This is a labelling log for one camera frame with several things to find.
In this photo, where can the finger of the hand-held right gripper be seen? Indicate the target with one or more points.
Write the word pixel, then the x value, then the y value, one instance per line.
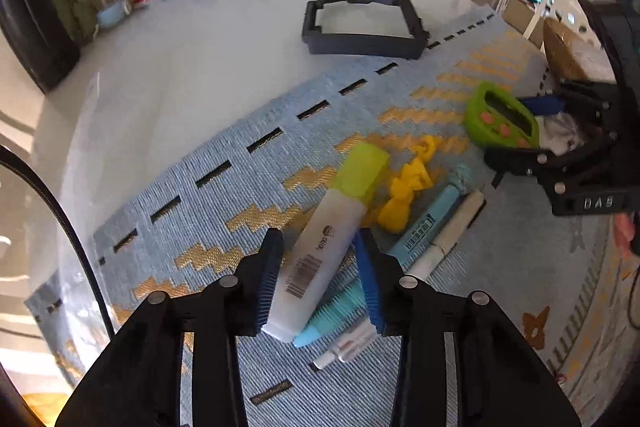
pixel 515 159
pixel 542 104

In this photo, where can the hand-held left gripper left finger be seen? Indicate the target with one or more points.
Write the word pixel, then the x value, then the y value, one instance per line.
pixel 267 279

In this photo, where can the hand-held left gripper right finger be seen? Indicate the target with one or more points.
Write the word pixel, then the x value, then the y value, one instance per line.
pixel 371 284

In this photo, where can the green digital timer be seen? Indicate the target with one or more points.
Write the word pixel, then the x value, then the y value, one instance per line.
pixel 481 119

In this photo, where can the yellow capped white highlighter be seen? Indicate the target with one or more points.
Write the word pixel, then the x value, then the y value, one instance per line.
pixel 330 227

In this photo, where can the light blue pen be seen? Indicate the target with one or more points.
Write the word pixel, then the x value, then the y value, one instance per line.
pixel 430 217

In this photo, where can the black plastic tray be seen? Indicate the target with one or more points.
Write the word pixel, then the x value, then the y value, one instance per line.
pixel 360 45

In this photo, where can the white glossy desktop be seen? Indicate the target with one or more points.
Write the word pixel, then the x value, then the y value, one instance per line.
pixel 200 57

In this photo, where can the person's right hand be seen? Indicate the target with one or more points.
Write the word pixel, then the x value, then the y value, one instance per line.
pixel 627 232

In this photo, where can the crumpled white wrapper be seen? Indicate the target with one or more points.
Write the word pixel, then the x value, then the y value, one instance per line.
pixel 562 132

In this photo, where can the wooden bowl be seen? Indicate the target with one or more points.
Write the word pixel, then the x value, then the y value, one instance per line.
pixel 565 52

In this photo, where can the white clear pen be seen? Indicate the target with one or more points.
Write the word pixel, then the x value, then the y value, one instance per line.
pixel 345 349

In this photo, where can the yellow plastic toy figure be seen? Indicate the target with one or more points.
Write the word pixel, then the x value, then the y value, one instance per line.
pixel 400 202

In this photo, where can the white plastic chair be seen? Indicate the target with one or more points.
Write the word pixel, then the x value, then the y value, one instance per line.
pixel 570 14

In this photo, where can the round patterned mat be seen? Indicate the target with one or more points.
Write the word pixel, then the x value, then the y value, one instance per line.
pixel 590 307

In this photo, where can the blue woven placemat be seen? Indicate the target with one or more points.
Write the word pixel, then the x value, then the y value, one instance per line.
pixel 225 147

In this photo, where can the light blue cup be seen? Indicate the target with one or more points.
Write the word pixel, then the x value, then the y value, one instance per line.
pixel 112 14

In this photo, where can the black cabinet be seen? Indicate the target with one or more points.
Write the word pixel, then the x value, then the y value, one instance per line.
pixel 35 32

